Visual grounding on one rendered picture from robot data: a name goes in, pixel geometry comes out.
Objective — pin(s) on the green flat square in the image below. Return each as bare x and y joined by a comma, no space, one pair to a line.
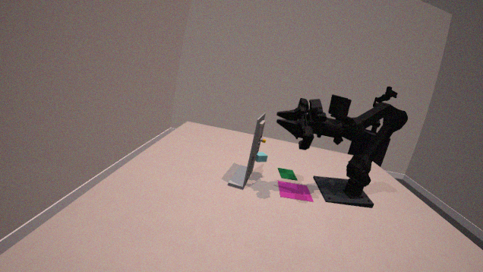
287,174

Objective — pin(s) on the light blue block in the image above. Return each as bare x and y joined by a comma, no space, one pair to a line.
261,157

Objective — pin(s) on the magenta square marking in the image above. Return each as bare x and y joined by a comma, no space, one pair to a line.
294,191

